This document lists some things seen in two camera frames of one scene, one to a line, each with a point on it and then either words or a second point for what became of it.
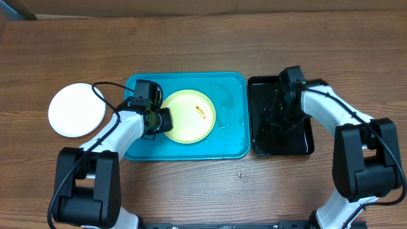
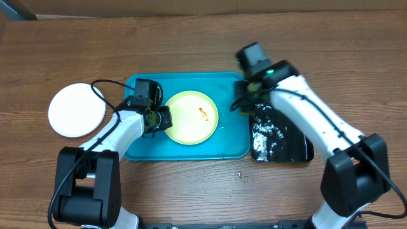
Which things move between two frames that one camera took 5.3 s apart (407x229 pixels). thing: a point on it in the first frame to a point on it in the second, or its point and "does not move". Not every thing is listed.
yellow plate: x=193 y=116 does not move
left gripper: x=168 y=124 does not move
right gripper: x=275 y=121 to x=242 y=93
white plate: x=76 y=110 does not move
